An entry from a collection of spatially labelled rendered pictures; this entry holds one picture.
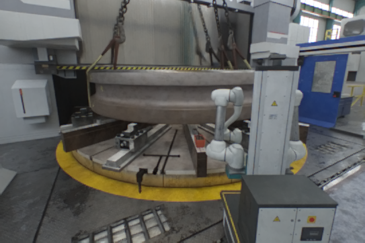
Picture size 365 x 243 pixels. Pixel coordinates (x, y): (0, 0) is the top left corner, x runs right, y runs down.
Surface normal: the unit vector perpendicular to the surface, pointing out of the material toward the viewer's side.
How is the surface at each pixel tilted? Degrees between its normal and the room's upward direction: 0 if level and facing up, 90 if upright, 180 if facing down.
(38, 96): 90
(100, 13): 90
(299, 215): 90
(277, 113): 90
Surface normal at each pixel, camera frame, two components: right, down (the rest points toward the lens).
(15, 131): 0.46, 0.18
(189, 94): 0.07, 0.20
